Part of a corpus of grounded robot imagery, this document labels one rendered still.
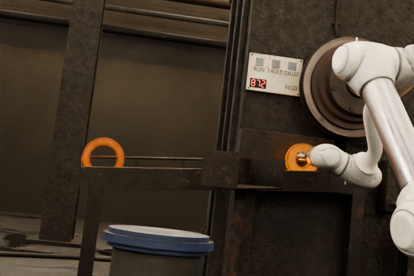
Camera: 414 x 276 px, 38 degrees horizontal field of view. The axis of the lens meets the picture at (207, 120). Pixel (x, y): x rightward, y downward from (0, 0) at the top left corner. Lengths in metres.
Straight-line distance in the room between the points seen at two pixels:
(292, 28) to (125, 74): 6.06
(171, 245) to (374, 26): 1.86
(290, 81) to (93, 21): 2.78
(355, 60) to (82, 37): 3.69
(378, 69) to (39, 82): 7.36
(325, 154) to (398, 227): 0.81
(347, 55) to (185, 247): 0.78
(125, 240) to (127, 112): 7.20
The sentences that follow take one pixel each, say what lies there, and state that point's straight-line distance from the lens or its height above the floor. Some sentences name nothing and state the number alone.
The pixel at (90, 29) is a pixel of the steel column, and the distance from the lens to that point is 5.37.
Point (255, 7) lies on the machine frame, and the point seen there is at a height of 1.47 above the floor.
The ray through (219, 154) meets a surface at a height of 0.71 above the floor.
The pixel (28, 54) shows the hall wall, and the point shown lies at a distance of 9.06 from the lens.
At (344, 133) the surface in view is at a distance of 2.84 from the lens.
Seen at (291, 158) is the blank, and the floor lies 0.75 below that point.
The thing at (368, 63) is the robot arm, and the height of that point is 1.01.
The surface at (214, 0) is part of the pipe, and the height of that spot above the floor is 3.18.
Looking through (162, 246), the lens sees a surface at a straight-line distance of 1.63.
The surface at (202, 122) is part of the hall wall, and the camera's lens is 8.87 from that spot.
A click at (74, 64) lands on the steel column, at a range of 5.31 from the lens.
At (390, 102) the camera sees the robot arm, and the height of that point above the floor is 0.88.
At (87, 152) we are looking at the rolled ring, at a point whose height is 0.67.
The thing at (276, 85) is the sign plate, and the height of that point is 1.10.
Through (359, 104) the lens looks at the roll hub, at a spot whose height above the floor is 1.02.
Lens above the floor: 0.55
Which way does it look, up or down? 7 degrees up
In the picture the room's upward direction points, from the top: 6 degrees clockwise
